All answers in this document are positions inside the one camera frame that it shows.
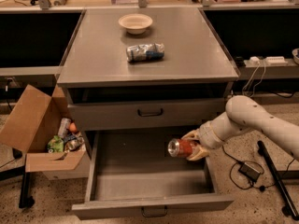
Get closed grey upper drawer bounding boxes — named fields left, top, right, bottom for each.
left=68, top=98, right=224, bottom=131

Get black power adapter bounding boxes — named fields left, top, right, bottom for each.
left=238, top=163, right=261, bottom=182

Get orange fruit in box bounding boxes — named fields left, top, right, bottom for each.
left=69, top=122, right=78, bottom=133

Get black stand leg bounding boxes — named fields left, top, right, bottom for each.
left=19, top=173, right=35, bottom=209
left=257, top=141, right=299, bottom=221

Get crushed blue white can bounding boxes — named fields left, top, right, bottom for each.
left=126, top=43, right=164, bottom=63

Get brown cardboard box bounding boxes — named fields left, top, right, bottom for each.
left=0, top=85, right=90, bottom=180

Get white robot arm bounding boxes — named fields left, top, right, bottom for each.
left=183, top=95, right=299, bottom=161

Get silver can in box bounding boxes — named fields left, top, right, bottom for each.
left=58, top=118, right=71, bottom=138

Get white power strip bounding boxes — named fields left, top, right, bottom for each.
left=248, top=56, right=288, bottom=67

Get black stand leg right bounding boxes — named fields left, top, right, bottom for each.
left=257, top=141, right=299, bottom=221

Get white bowl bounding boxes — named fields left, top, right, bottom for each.
left=119, top=14, right=153, bottom=35

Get green snack bag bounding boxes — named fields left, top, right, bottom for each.
left=47, top=135, right=64, bottom=153

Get black power cable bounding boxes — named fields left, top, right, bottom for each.
left=221, top=91, right=299, bottom=193

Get grey drawer cabinet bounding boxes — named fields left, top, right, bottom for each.
left=57, top=7, right=241, bottom=220

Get red coke can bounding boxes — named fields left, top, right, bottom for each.
left=167, top=138, right=199, bottom=158

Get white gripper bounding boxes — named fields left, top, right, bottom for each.
left=182, top=121, right=224, bottom=161

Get open grey middle drawer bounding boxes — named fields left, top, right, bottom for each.
left=72, top=126, right=234, bottom=220

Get black stand leg left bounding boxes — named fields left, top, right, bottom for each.
left=19, top=173, right=35, bottom=209

